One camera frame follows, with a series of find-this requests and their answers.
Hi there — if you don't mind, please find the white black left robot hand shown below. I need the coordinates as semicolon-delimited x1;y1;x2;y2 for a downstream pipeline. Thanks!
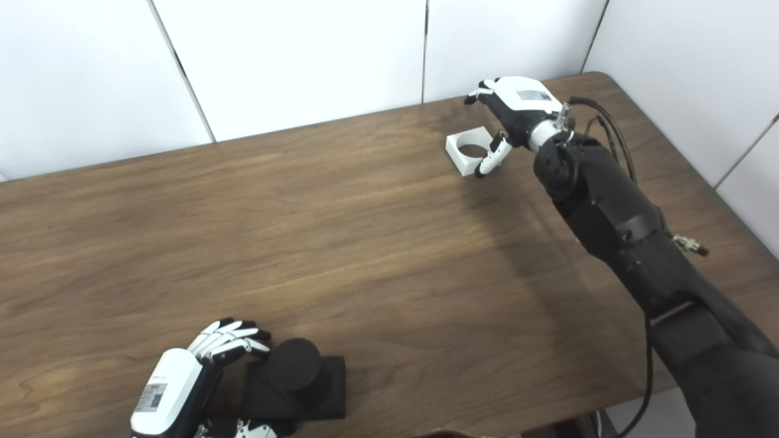
130;318;281;438

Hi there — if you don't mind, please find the black peg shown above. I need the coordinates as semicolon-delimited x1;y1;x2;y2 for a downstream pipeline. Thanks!
243;338;346;426

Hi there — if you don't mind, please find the thin black hanging cable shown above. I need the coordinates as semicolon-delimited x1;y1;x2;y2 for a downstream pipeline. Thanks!
613;310;655;438

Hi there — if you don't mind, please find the white square piece with hole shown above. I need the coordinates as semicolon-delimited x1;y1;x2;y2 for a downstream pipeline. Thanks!
445;126;497;177

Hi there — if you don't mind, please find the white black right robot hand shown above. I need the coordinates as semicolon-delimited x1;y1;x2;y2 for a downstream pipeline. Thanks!
464;76;564;179

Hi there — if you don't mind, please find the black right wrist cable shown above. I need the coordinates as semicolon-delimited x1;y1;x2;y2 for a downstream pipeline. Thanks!
568;96;637;183

